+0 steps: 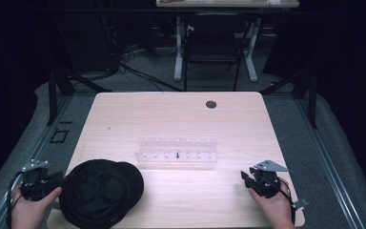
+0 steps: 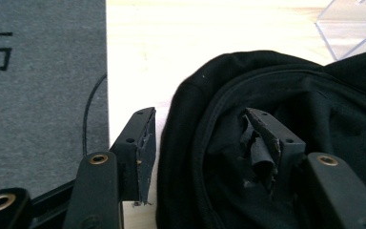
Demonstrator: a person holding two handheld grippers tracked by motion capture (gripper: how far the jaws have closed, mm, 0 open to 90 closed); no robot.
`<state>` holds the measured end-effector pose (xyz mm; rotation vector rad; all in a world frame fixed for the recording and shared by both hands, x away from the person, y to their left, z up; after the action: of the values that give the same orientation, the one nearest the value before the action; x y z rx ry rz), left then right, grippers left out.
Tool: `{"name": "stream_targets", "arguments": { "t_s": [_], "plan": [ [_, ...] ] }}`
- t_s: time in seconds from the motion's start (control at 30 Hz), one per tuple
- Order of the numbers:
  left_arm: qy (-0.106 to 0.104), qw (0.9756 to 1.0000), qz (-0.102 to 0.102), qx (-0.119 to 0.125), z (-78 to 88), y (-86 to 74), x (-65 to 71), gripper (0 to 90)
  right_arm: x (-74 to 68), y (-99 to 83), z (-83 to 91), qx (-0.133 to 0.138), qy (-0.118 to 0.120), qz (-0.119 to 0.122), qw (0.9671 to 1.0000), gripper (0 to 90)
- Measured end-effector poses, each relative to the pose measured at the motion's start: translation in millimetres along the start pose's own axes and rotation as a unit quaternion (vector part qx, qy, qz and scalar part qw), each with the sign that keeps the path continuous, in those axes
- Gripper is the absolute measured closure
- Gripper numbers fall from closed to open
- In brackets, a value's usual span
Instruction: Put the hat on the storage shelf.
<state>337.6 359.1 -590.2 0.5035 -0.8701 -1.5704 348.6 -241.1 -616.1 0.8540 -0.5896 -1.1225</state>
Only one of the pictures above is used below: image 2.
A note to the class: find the clear plastic container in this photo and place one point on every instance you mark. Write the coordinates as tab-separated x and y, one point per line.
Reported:
352	25

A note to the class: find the black cloth garment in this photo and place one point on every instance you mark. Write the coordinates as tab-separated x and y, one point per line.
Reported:
235	105

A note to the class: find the grey floor mat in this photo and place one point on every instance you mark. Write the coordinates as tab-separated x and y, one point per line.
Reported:
41	101

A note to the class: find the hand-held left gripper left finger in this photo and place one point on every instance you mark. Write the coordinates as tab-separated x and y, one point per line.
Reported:
130	149

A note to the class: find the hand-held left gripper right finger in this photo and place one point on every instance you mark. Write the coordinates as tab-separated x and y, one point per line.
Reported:
276	140

